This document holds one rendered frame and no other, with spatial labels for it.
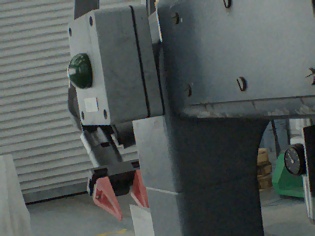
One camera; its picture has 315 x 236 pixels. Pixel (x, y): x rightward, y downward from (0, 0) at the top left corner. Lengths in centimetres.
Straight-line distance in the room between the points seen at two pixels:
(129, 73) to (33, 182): 771
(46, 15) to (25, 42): 45
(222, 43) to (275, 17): 7
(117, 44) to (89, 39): 3
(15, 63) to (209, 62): 773
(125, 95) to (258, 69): 14
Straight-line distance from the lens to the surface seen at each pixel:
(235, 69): 42
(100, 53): 49
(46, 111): 821
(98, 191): 116
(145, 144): 56
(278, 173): 619
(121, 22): 50
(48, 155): 823
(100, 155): 119
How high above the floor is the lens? 127
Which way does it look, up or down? 3 degrees down
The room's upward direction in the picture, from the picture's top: 9 degrees counter-clockwise
